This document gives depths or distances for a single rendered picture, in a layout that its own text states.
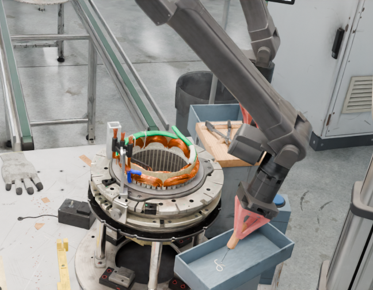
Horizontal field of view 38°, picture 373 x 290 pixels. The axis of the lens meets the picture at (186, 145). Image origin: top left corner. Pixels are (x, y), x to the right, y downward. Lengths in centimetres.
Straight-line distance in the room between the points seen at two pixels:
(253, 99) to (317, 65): 269
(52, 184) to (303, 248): 153
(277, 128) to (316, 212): 221
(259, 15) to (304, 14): 239
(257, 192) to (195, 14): 38
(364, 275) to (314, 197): 199
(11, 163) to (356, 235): 111
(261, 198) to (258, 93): 23
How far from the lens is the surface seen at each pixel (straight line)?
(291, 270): 277
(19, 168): 183
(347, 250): 128
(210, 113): 173
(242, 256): 123
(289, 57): 394
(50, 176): 183
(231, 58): 94
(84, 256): 151
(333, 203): 330
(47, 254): 155
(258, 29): 141
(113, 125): 133
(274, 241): 128
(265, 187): 109
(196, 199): 124
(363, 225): 124
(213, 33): 93
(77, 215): 160
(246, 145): 106
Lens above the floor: 184
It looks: 32 degrees down
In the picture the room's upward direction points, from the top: 8 degrees clockwise
